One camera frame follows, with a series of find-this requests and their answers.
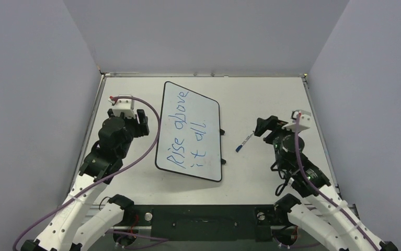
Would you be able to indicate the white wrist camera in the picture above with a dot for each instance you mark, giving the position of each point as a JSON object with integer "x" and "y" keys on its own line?
{"x": 121, "y": 107}
{"x": 301, "y": 120}

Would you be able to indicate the black framed whiteboard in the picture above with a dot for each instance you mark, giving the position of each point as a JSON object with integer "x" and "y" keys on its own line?
{"x": 190, "y": 138}

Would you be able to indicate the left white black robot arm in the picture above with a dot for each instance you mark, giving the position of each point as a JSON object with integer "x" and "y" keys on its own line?
{"x": 95, "y": 174}

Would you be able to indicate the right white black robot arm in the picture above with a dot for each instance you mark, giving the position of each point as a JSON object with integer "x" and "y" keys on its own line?
{"x": 320, "y": 211}

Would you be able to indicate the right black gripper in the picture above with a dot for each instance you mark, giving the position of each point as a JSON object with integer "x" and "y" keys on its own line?
{"x": 273, "y": 128}

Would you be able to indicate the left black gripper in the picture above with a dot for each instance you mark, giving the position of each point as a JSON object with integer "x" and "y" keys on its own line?
{"x": 141, "y": 128}

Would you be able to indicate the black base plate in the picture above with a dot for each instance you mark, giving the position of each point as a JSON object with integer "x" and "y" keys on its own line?
{"x": 182, "y": 233}

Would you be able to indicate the white marker pen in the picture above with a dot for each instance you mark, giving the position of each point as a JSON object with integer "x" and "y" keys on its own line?
{"x": 244, "y": 142}

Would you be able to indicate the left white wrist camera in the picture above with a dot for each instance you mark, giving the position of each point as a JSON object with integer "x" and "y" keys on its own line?
{"x": 121, "y": 107}

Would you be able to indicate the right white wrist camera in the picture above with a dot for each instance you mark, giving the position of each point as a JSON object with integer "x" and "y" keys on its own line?
{"x": 301, "y": 120}

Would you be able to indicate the aluminium front rail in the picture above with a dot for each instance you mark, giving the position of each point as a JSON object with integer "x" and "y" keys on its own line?
{"x": 191, "y": 216}

